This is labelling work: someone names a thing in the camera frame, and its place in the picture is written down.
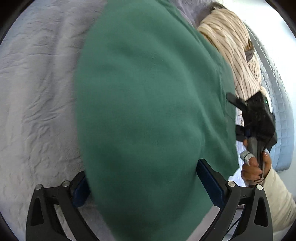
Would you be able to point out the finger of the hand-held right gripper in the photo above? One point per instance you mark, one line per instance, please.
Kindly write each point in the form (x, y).
(235, 99)
(241, 133)

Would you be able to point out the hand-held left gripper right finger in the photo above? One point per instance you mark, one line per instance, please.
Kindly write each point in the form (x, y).
(211, 183)

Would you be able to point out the green jacket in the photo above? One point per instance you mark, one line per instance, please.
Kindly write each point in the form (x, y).
(148, 115)

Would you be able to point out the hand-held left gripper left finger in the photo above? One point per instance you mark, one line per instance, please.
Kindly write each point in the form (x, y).
(79, 192)

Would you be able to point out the person's right hand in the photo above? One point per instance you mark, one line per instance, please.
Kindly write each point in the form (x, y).
(251, 170)

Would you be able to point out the cream striped garment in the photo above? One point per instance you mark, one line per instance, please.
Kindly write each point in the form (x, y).
(233, 46)

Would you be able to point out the light blue quilted mattress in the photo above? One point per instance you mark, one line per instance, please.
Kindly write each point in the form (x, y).
(281, 115)

